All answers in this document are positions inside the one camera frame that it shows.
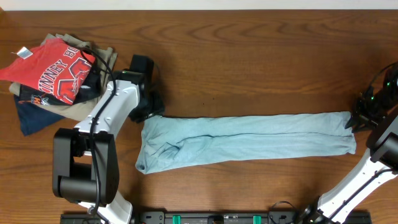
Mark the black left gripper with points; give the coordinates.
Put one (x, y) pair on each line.
(160, 107)

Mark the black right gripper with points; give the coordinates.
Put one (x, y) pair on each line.
(362, 116)

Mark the light blue t-shirt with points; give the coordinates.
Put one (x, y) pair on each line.
(172, 143)

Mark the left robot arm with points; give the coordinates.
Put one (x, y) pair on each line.
(85, 162)

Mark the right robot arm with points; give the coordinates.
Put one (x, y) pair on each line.
(377, 166)

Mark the black printed folded t-shirt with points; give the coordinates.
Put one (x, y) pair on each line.
(88, 90)

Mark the red printed folded t-shirt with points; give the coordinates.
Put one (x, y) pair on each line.
(54, 68)

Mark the navy blue folded garment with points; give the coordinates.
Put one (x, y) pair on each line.
(32, 118)

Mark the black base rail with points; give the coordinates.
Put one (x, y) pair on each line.
(273, 216)

